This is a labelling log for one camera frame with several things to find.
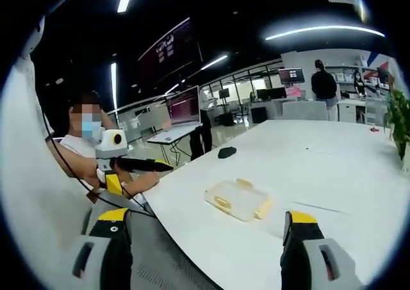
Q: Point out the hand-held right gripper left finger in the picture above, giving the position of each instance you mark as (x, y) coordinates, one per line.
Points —
(93, 264)

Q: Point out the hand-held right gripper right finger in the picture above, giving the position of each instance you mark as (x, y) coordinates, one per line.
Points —
(307, 258)

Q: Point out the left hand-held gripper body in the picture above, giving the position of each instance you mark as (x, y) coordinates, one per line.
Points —
(105, 149)

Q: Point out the white standing desk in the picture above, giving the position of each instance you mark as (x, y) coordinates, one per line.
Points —
(169, 134)

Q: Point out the grey mesh chair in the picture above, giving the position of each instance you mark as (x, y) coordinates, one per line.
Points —
(160, 258)

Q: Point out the large monitor with purple screen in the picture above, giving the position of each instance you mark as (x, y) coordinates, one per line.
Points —
(185, 106)

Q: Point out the person's white shirt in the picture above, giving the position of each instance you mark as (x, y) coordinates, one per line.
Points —
(32, 181)

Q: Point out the clear container with yellow clips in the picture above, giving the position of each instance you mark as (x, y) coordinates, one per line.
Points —
(238, 200)

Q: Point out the small black object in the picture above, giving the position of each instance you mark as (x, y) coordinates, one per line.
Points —
(226, 152)

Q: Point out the small screen on stand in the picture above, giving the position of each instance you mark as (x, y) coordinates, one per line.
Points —
(224, 94)

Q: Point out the hanging dark display screen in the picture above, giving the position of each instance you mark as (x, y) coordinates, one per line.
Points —
(166, 46)

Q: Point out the black box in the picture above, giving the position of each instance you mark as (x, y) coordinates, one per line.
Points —
(259, 115)

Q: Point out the white worn device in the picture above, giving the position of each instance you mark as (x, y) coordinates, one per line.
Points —
(38, 34)

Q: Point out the small red object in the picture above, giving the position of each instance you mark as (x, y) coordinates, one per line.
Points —
(374, 130)

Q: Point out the grey chair back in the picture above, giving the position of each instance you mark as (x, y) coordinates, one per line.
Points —
(376, 110)
(304, 110)

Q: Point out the black monitor row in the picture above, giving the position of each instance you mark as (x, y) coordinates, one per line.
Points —
(272, 93)

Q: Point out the white cabinet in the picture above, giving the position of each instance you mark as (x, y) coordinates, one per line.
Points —
(350, 110)

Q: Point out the green potted plant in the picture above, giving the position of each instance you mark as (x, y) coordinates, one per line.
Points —
(398, 117)

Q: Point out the monitor with pink screen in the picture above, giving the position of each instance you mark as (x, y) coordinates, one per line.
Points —
(291, 75)

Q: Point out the white wall shelf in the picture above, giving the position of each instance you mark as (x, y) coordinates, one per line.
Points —
(344, 75)

